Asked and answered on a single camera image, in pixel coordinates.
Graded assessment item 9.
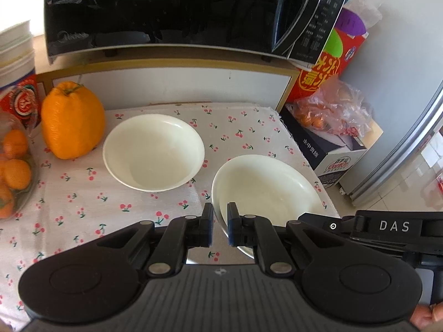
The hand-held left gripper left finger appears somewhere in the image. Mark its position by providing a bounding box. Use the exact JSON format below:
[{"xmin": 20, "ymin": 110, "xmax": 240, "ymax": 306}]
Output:
[{"xmin": 99, "ymin": 202, "xmax": 214, "ymax": 277}]

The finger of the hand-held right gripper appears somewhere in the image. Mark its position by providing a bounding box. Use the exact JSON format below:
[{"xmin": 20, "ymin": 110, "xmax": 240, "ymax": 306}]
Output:
[{"xmin": 298, "ymin": 212, "xmax": 357, "ymax": 240}]

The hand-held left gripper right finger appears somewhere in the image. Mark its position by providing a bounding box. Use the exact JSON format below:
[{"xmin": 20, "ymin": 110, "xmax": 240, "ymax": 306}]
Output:
[{"xmin": 226, "ymin": 202, "xmax": 343, "ymax": 277}]

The small cream bowl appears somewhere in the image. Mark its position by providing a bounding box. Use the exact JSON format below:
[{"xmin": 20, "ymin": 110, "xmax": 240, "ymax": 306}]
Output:
[{"xmin": 214, "ymin": 154, "xmax": 322, "ymax": 227}]

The wide cream bowl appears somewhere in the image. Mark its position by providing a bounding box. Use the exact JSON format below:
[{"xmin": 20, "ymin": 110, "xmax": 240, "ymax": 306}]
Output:
[{"xmin": 103, "ymin": 114, "xmax": 205, "ymax": 192}]

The person's right hand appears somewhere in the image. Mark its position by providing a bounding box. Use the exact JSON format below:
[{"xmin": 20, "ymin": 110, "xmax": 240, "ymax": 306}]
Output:
[{"xmin": 413, "ymin": 302, "xmax": 443, "ymax": 330}]

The dark and white cardboard box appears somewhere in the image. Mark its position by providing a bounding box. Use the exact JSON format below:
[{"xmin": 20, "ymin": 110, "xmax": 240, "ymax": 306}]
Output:
[{"xmin": 280, "ymin": 102, "xmax": 384, "ymax": 189}]

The silver refrigerator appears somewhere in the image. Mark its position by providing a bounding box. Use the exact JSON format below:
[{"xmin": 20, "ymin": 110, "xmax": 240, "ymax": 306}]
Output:
[{"xmin": 341, "ymin": 86, "xmax": 443, "ymax": 211}]

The clear bag of tangerines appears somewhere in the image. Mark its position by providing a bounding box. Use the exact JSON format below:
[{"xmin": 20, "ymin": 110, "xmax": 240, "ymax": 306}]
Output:
[{"xmin": 294, "ymin": 76, "xmax": 374, "ymax": 137}]

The cherry print tablecloth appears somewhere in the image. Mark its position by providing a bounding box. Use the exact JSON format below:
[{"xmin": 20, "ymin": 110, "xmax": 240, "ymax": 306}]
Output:
[{"xmin": 0, "ymin": 102, "xmax": 340, "ymax": 329}]

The wooden stand with white panel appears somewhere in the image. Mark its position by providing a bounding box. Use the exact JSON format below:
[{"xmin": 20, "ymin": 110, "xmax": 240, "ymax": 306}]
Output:
[{"xmin": 36, "ymin": 59, "xmax": 300, "ymax": 111}]

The red printed carton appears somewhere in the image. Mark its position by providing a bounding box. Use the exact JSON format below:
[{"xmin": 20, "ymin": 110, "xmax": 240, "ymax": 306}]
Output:
[{"xmin": 285, "ymin": 9, "xmax": 369, "ymax": 102}]

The large orange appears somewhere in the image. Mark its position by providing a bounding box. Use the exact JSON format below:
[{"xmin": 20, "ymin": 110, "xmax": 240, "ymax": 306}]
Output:
[{"xmin": 41, "ymin": 81, "xmax": 106, "ymax": 160}]

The glass jar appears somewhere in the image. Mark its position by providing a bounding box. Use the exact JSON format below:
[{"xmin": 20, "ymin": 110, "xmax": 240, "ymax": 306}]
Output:
[{"xmin": 0, "ymin": 111, "xmax": 40, "ymax": 220}]

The pile of small tangerines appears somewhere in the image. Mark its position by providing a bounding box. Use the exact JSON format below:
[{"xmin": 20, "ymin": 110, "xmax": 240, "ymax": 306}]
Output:
[{"xmin": 0, "ymin": 129, "xmax": 32, "ymax": 215}]

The white plastic bag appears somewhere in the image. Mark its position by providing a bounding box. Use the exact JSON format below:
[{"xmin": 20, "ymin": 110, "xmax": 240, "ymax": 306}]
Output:
[{"xmin": 341, "ymin": 0, "xmax": 381, "ymax": 35}]

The black microwave oven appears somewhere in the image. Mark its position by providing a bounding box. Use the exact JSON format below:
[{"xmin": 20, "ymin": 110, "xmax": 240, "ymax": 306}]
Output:
[{"xmin": 44, "ymin": 0, "xmax": 355, "ymax": 71}]

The white tub with red label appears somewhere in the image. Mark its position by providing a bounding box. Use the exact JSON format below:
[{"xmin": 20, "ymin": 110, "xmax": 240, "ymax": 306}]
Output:
[{"xmin": 0, "ymin": 21, "xmax": 44, "ymax": 134}]

